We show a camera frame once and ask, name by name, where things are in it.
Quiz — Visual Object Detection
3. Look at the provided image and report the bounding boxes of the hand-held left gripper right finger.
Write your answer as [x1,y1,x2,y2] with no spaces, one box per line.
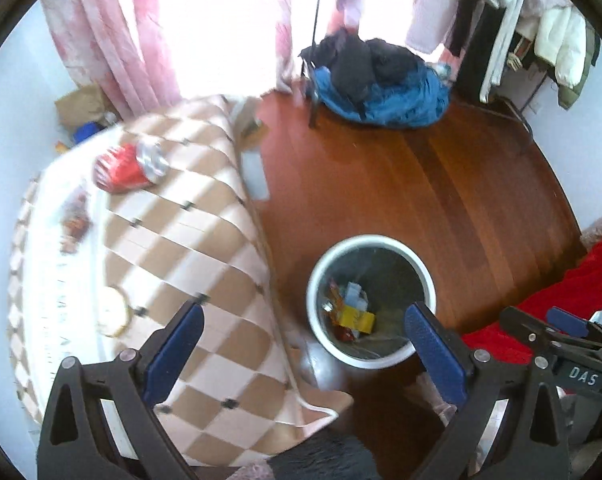
[403,301,572,480]

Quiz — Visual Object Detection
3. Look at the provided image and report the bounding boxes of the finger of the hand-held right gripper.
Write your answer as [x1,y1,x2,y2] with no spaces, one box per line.
[547,308,602,347]
[498,306,567,357]

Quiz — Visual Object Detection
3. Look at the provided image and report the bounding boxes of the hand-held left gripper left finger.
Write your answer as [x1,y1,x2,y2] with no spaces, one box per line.
[37,302,205,480]

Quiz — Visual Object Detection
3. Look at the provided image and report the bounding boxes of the plain yellow packet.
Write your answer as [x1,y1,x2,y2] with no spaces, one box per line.
[340,307,377,335]

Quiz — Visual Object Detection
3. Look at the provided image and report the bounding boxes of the orange chip bag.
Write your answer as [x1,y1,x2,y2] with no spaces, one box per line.
[323,280,348,325]

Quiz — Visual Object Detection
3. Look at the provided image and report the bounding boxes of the white round trash bin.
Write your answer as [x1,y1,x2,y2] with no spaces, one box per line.
[306,235,437,369]

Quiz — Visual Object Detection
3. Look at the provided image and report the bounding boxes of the red blanket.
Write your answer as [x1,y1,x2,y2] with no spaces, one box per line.
[460,230,602,377]

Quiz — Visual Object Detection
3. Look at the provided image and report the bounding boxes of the checkered tablecloth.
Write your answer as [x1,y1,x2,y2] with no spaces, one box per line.
[8,94,354,472]

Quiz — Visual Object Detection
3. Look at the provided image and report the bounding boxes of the beige patterned cloth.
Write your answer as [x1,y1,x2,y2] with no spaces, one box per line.
[580,210,602,249]

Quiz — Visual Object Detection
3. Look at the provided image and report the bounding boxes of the person's right leg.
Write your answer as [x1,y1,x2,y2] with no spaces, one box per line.
[270,434,378,480]

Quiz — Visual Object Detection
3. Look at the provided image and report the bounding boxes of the brown snack wrapper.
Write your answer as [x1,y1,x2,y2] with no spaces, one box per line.
[60,187,92,254]

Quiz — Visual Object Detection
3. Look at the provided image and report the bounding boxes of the red soda can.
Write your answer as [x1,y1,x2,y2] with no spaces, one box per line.
[93,141,170,194]

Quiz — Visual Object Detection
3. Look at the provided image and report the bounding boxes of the blue round container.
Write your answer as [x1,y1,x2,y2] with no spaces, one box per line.
[73,121,104,145]

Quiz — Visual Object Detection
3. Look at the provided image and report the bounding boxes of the blue cloth pile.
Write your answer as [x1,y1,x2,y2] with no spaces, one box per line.
[313,60,452,129]

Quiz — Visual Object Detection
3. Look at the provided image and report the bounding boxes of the brown paper bag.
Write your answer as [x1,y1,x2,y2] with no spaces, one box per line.
[55,84,118,132]

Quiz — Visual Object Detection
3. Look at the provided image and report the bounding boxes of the cream puffer jacket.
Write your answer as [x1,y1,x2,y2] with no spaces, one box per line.
[538,4,602,109]

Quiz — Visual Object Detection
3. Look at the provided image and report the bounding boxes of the black hanging garments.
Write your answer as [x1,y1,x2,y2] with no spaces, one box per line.
[450,0,508,104]

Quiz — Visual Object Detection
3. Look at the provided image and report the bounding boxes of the black clothes pile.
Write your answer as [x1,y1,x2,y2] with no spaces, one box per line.
[300,29,425,107]

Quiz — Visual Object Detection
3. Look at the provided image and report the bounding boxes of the pink floral curtain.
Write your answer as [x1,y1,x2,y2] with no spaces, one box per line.
[40,0,183,122]

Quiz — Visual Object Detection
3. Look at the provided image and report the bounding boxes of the pale pink hanging robe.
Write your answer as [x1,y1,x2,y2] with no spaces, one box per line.
[405,0,463,54]

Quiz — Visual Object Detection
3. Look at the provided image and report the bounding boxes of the black clothes rack pole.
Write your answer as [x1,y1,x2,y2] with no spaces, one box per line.
[307,0,330,129]

